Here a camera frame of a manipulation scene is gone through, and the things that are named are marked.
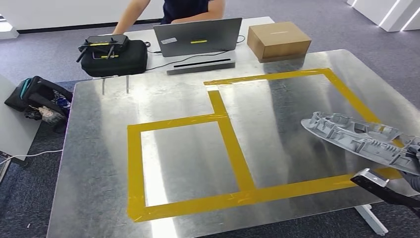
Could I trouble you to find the grey side table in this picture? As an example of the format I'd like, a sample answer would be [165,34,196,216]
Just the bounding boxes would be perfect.
[0,74,42,162]

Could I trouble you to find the white cable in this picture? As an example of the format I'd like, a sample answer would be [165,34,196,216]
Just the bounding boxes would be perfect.
[0,149,63,165]

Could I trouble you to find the open black bag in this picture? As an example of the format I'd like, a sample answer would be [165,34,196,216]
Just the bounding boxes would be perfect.
[4,76,73,134]

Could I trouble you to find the white angular plinth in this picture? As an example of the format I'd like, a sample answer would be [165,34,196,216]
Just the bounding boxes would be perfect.
[0,14,19,40]
[347,0,420,33]

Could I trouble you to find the grey plastic wheel hubcap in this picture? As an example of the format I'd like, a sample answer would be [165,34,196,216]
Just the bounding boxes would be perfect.
[301,112,420,177]

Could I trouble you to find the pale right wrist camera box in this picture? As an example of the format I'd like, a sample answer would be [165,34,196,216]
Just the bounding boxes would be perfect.
[358,168,390,188]

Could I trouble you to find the person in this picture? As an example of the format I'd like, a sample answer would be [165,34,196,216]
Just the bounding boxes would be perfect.
[112,0,226,35]

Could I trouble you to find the white floor power strip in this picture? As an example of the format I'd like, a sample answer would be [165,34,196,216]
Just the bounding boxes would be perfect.
[354,204,389,236]

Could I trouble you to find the black hard carry case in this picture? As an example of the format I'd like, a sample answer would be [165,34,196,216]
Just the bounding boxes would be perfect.
[80,39,148,78]

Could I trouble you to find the black laptop cable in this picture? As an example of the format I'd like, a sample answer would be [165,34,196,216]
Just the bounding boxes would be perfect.
[144,34,246,71]

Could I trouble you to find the brown cardboard box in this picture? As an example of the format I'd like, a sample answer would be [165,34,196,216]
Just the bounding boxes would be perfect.
[247,21,313,63]

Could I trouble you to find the steel workbench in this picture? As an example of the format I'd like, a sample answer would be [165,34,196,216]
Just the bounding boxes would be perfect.
[46,49,420,238]

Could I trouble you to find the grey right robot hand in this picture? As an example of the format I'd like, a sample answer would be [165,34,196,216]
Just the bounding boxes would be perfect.
[400,145,420,194]

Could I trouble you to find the black remote controller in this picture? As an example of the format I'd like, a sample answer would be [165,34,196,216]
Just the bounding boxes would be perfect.
[76,34,129,63]

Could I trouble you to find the grey laptop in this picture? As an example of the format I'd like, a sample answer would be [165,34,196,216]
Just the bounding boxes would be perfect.
[153,18,243,75]

